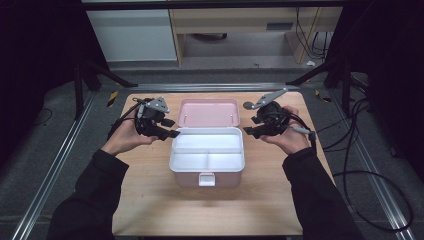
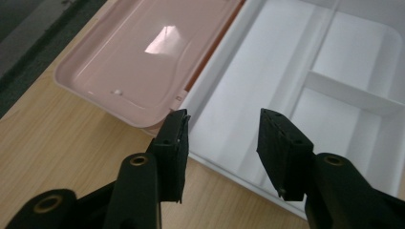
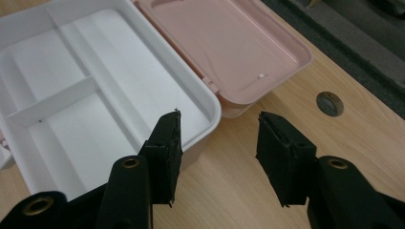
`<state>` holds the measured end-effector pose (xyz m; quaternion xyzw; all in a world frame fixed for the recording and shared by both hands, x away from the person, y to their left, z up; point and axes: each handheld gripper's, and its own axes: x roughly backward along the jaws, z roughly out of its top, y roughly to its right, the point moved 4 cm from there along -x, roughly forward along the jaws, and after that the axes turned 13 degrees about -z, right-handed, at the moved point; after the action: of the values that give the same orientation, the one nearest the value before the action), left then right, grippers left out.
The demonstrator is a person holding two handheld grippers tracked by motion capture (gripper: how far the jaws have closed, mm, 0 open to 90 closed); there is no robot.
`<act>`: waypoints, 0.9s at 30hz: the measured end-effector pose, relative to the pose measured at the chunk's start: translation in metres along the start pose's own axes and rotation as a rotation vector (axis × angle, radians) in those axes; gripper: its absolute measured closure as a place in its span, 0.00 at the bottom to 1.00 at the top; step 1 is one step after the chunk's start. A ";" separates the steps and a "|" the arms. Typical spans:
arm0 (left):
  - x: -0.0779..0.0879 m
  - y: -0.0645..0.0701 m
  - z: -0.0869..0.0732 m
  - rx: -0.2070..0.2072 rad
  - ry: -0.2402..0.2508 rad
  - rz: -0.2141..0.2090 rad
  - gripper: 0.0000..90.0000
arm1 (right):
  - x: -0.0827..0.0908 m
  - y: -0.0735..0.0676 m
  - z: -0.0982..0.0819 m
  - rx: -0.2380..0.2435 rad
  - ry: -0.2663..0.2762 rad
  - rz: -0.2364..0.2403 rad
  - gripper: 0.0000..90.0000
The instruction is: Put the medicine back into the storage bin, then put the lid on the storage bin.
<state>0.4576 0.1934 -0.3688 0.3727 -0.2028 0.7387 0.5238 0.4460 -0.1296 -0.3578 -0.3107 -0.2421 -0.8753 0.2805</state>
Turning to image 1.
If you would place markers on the black metal stand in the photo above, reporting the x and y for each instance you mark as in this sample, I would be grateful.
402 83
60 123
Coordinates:
345 86
80 90

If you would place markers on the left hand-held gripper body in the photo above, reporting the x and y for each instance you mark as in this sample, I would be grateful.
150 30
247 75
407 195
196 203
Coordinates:
150 121

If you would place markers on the small white floor object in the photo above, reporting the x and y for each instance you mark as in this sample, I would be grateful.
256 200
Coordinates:
310 63

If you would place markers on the white divided tray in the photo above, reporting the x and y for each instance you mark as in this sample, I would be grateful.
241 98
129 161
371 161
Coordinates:
206 141

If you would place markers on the aluminium floor rail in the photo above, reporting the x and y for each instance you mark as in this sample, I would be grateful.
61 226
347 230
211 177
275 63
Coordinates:
50 176
213 87
376 186

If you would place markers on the pink storage box with lid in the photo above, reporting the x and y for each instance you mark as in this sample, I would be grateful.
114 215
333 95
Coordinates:
208 113

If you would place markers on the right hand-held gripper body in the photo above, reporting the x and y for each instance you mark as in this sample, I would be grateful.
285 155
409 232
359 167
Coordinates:
275 120

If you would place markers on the person's right hand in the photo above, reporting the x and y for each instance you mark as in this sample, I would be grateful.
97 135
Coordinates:
293 140

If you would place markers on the person's left hand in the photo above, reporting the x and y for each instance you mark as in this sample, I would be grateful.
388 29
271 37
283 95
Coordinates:
125 136

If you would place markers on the white cabinet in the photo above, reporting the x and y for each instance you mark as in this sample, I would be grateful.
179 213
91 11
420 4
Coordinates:
133 35

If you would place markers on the yellow black floor tape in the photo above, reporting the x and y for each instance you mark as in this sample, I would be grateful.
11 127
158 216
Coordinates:
112 98
322 96

